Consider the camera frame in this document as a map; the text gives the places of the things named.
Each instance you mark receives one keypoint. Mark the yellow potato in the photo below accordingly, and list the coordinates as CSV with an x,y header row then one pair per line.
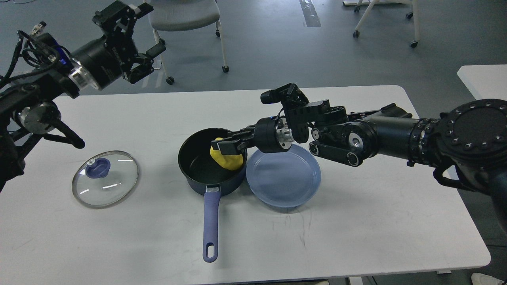
x,y
228,162

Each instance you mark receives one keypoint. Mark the white chair base with casters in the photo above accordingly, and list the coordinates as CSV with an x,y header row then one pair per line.
x,y
373,20

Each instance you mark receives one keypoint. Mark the glass lid with blue knob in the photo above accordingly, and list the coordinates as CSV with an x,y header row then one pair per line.
x,y
105,180

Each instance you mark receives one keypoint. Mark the white side table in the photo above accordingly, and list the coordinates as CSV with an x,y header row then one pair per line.
x,y
485,81

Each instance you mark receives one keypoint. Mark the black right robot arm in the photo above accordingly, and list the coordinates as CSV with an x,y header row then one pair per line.
x,y
467,146

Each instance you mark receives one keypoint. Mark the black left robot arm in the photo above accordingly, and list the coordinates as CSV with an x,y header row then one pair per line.
x,y
41,70

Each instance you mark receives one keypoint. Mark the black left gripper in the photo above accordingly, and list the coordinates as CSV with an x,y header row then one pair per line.
x,y
113,55

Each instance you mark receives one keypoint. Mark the blue plate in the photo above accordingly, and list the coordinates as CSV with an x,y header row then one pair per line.
x,y
284,180

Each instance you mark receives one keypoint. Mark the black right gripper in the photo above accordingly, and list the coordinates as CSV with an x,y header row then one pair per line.
x,y
267,135

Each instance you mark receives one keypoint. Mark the grey office chair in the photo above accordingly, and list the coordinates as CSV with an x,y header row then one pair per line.
x,y
186,15

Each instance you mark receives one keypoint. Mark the white shoe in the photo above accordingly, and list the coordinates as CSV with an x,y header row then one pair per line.
x,y
483,279

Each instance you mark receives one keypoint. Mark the dark blue saucepan with handle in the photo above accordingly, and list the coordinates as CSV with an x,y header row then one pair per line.
x,y
207,178

